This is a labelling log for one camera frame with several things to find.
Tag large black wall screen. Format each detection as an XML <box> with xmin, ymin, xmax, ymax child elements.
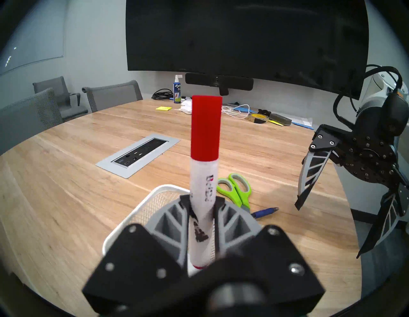
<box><xmin>126</xmin><ymin>0</ymin><xmax>369</xmax><ymax>99</ymax></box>

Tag white paper sheet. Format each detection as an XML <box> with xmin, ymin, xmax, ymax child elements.
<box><xmin>288</xmin><ymin>115</ymin><xmax>315</xmax><ymax>130</ymax></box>

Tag blue ballpoint pen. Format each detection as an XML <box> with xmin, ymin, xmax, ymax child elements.
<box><xmin>251</xmin><ymin>207</ymin><xmax>279</xmax><ymax>220</ymax></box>

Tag white coiled cable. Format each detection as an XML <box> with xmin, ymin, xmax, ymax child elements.
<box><xmin>221</xmin><ymin>104</ymin><xmax>251</xmax><ymax>119</ymax></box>

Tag whiteboard cleaner spray bottle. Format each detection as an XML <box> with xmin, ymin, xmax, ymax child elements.
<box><xmin>173</xmin><ymin>75</ymin><xmax>183</xmax><ymax>104</ymax></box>

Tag green handled scissors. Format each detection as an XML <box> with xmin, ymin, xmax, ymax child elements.
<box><xmin>217</xmin><ymin>174</ymin><xmax>252</xmax><ymax>212</ymax></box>

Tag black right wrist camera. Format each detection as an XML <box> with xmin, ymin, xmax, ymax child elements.
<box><xmin>382</xmin><ymin>91</ymin><xmax>409</xmax><ymax>136</ymax></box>

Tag low grey mesh chair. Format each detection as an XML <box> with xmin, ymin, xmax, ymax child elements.
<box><xmin>82</xmin><ymin>80</ymin><xmax>143</xmax><ymax>113</ymax></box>

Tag grey armrest office chair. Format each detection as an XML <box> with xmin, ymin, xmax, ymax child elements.
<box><xmin>33</xmin><ymin>76</ymin><xmax>88</xmax><ymax>122</ymax></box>

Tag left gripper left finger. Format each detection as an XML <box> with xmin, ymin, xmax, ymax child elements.
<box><xmin>81</xmin><ymin>194</ymin><xmax>192</xmax><ymax>315</ymax></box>

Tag black coiled cable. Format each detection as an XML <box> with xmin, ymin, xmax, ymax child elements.
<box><xmin>151</xmin><ymin>89</ymin><xmax>174</xmax><ymax>101</ymax></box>

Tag yellow black tape roll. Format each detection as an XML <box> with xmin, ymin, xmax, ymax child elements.
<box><xmin>248</xmin><ymin>112</ymin><xmax>270</xmax><ymax>124</ymax></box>

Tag glass wall board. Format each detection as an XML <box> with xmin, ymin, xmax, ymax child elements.
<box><xmin>0</xmin><ymin>0</ymin><xmax>64</xmax><ymax>75</ymax></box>

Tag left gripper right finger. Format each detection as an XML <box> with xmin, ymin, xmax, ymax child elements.
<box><xmin>214</xmin><ymin>196</ymin><xmax>326</xmax><ymax>315</ymax></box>

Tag white mesh pen holder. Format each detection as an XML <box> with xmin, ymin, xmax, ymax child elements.
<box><xmin>102</xmin><ymin>184</ymin><xmax>192</xmax><ymax>256</ymax></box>

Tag black video sound bar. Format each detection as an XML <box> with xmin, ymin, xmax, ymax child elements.
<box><xmin>185</xmin><ymin>73</ymin><xmax>254</xmax><ymax>96</ymax></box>

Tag grey table power outlet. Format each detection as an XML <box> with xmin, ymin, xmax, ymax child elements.
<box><xmin>95</xmin><ymin>134</ymin><xmax>181</xmax><ymax>179</ymax></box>

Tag wide grey mesh chair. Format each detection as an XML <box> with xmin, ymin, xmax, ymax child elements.
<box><xmin>0</xmin><ymin>88</ymin><xmax>63</xmax><ymax>155</ymax></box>

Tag black right gripper cable loop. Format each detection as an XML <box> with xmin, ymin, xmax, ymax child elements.
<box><xmin>333</xmin><ymin>66</ymin><xmax>403</xmax><ymax>128</ymax></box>

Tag red cap dotted marker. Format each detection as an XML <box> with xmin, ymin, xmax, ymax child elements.
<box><xmin>189</xmin><ymin>95</ymin><xmax>223</xmax><ymax>270</ymax></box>

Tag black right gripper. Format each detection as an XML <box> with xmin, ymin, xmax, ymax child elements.
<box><xmin>295</xmin><ymin>104</ymin><xmax>409</xmax><ymax>259</ymax></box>

